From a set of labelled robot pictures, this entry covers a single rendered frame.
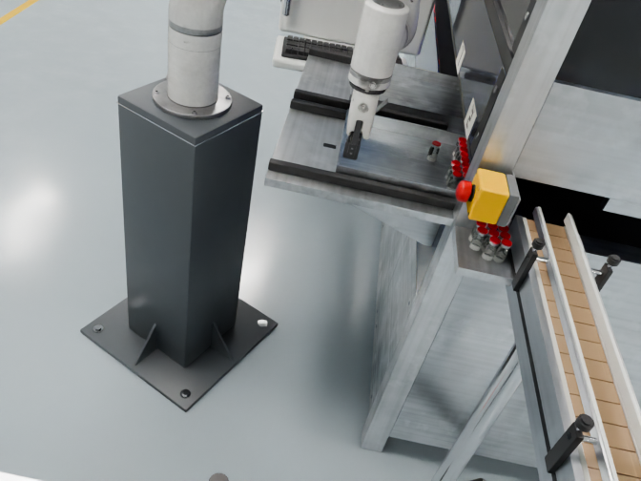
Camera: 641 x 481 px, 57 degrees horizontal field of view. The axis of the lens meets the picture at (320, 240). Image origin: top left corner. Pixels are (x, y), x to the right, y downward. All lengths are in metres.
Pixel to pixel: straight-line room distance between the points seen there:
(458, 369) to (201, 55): 0.98
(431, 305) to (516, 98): 0.53
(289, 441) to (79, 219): 1.22
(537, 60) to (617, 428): 0.59
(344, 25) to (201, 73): 0.82
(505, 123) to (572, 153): 0.14
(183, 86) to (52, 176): 1.39
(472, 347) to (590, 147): 0.58
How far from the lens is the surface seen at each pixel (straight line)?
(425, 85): 1.78
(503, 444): 1.84
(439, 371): 1.57
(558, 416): 0.92
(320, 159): 1.31
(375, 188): 1.24
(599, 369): 1.02
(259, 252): 2.36
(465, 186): 1.11
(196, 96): 1.44
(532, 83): 1.10
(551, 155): 1.18
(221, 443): 1.82
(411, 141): 1.47
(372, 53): 1.15
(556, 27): 1.07
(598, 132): 1.17
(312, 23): 2.12
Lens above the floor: 1.58
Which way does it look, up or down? 40 degrees down
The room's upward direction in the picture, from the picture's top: 13 degrees clockwise
